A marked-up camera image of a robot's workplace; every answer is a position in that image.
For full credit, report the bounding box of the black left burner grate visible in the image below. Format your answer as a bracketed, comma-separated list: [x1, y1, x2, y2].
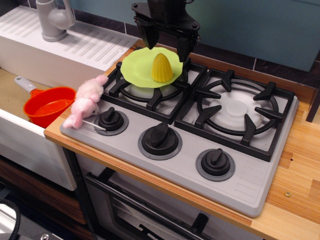
[102, 58, 208, 124]

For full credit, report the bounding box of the orange toy pot grey handle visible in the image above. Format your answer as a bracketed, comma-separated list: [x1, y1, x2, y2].
[14, 76, 76, 128]

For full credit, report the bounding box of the light green plastic plate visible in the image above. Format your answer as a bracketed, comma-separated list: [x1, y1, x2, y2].
[120, 47, 183, 89]

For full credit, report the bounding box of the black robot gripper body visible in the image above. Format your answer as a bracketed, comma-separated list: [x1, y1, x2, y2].
[131, 0, 200, 45]

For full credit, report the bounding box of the black braided cable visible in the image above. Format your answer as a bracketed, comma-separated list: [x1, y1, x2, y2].
[0, 198, 22, 240]

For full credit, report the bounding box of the grey toy faucet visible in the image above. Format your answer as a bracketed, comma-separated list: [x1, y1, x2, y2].
[35, 0, 76, 42]

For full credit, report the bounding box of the pink plush toy animal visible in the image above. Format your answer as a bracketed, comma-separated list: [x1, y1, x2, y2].
[62, 74, 109, 129]

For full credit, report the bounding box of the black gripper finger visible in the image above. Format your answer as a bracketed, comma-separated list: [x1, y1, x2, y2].
[176, 31, 197, 62]
[136, 20, 160, 50]

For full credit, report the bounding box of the black stove knob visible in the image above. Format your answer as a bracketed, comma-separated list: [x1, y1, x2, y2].
[138, 122, 183, 161]
[195, 148, 236, 182]
[94, 107, 129, 136]

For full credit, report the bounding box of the black right stove knob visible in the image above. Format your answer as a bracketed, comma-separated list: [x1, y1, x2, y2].
[195, 148, 236, 182]

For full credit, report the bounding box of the toy oven door black handle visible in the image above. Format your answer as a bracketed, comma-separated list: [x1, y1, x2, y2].
[84, 168, 217, 240]

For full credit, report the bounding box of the teal box on wall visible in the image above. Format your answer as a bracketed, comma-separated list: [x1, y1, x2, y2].
[68, 0, 320, 73]

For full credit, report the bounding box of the black middle stove knob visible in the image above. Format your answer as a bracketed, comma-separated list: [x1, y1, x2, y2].
[138, 122, 183, 161]

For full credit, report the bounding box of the white toy sink basin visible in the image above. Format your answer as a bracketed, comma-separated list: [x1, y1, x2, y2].
[0, 5, 137, 191]

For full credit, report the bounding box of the black right burner grate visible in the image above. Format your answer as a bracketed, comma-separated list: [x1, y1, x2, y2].
[174, 68, 299, 162]

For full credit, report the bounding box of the black left stove knob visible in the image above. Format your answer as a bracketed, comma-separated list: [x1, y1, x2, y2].
[94, 107, 129, 136]

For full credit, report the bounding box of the yellow toy corn cob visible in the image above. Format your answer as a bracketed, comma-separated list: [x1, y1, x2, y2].
[151, 53, 173, 83]

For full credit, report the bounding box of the grey toy stove top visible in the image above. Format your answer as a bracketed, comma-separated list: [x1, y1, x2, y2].
[60, 47, 299, 217]

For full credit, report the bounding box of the black burner grate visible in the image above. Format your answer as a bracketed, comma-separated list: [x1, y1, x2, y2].
[174, 68, 299, 162]
[102, 58, 208, 124]

